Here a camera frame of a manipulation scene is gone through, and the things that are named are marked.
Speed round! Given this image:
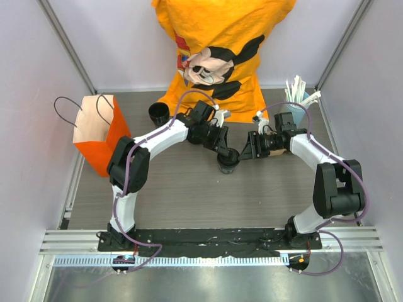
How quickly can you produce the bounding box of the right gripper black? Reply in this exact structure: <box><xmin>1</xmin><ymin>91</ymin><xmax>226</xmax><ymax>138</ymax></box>
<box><xmin>239</xmin><ymin>130</ymin><xmax>284</xmax><ymax>160</ymax></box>

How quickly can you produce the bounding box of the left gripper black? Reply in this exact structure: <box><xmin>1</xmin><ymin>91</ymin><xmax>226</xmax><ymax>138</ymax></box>
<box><xmin>197</xmin><ymin>123</ymin><xmax>227</xmax><ymax>156</ymax></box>

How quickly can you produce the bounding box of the black cup from stack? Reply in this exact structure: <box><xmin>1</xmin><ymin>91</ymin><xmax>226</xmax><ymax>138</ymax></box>
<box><xmin>217</xmin><ymin>157</ymin><xmax>239</xmax><ymax>174</ymax></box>

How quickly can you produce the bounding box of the orange paper bag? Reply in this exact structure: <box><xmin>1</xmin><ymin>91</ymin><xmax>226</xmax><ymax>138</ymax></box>
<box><xmin>62</xmin><ymin>94</ymin><xmax>131</xmax><ymax>177</ymax></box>

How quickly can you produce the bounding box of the black plastic cup lid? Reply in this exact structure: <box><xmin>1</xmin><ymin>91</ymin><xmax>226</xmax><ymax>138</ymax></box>
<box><xmin>217</xmin><ymin>148</ymin><xmax>239</xmax><ymax>166</ymax></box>

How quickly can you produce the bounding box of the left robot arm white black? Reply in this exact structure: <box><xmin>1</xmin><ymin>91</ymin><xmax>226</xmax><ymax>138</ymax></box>
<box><xmin>99</xmin><ymin>101</ymin><xmax>239</xmax><ymax>251</ymax></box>

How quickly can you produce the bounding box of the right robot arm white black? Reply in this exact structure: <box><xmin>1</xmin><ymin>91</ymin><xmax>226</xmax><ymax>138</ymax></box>
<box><xmin>239</xmin><ymin>111</ymin><xmax>366</xmax><ymax>249</ymax></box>

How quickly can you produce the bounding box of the lower pulp cup carrier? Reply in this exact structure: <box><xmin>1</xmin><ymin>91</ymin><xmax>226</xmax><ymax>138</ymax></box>
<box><xmin>269</xmin><ymin>149</ymin><xmax>287</xmax><ymax>157</ymax></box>

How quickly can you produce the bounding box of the black ribbed cup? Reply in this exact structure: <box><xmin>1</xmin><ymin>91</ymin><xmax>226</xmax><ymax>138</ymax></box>
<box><xmin>186</xmin><ymin>134</ymin><xmax>202</xmax><ymax>145</ymax></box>

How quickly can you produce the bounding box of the light blue straw holder cup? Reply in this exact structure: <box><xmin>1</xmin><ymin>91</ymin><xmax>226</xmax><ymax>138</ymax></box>
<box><xmin>279</xmin><ymin>93</ymin><xmax>305</xmax><ymax>127</ymax></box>

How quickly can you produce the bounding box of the black cup with lettering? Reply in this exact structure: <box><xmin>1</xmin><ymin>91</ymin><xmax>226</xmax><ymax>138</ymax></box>
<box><xmin>148</xmin><ymin>102</ymin><xmax>170</xmax><ymax>128</ymax></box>

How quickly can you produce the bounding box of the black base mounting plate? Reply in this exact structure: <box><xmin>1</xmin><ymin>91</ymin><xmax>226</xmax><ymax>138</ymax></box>
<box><xmin>96</xmin><ymin>226</ymin><xmax>322</xmax><ymax>258</ymax></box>

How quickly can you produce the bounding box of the orange cartoon mouse cloth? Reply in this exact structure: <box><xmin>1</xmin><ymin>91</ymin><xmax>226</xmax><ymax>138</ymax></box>
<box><xmin>152</xmin><ymin>0</ymin><xmax>296</xmax><ymax>123</ymax></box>

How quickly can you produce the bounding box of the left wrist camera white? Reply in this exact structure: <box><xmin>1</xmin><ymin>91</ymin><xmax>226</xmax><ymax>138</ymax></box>
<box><xmin>212</xmin><ymin>105</ymin><xmax>231</xmax><ymax>128</ymax></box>

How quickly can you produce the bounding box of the white slotted cable duct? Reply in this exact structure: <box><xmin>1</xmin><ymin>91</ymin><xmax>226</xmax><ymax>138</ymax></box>
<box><xmin>54</xmin><ymin>254</ymin><xmax>289</xmax><ymax>267</ymax></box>

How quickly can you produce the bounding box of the aluminium frame rail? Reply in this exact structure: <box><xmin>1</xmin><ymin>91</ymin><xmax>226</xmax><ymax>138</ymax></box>
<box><xmin>37</xmin><ymin>0</ymin><xmax>97</xmax><ymax>94</ymax></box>

